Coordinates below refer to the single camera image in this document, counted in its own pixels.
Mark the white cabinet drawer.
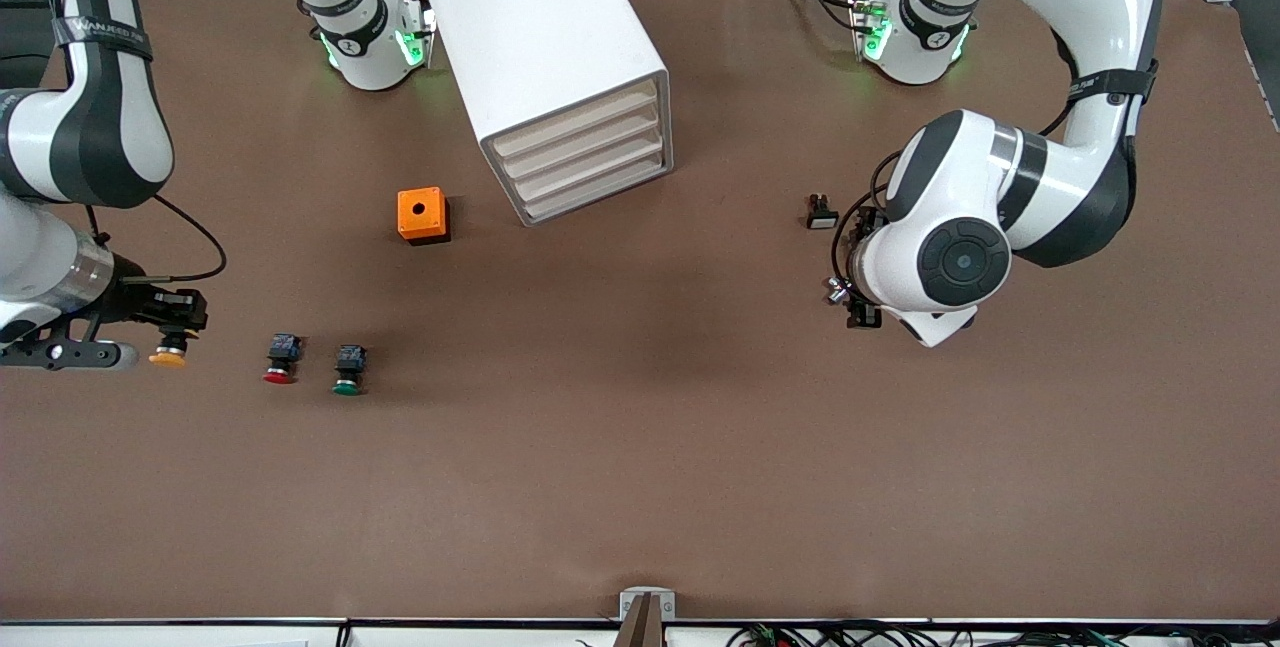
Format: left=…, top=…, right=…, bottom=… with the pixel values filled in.
left=518, top=147, right=669, bottom=224
left=500, top=105, right=665, bottom=184
left=510, top=126, right=667, bottom=205
left=492, top=84, right=662, bottom=163

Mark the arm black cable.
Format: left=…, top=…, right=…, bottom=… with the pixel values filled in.
left=85, top=192, right=228, bottom=285
left=833, top=27, right=1081, bottom=283

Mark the yellow mushroom push button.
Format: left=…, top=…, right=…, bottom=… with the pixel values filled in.
left=148, top=327, right=189, bottom=370

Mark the brown wooden post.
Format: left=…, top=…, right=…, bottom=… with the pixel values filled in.
left=612, top=595, right=667, bottom=647

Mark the grey metal bracket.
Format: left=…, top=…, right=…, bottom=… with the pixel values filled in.
left=619, top=587, right=677, bottom=621

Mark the red mushroom push button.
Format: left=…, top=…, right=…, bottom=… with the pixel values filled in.
left=262, top=332, right=304, bottom=386

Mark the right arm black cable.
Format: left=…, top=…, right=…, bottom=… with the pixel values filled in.
left=85, top=192, right=228, bottom=285

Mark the orange button enclosure box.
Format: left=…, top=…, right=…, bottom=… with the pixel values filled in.
left=397, top=187, right=451, bottom=246

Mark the green mushroom push button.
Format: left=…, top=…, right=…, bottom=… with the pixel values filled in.
left=331, top=344, right=369, bottom=397

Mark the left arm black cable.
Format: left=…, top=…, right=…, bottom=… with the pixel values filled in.
left=833, top=27, right=1081, bottom=283

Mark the white drawer cabinet housing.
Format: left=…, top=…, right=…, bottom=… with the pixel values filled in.
left=419, top=0, right=675, bottom=228

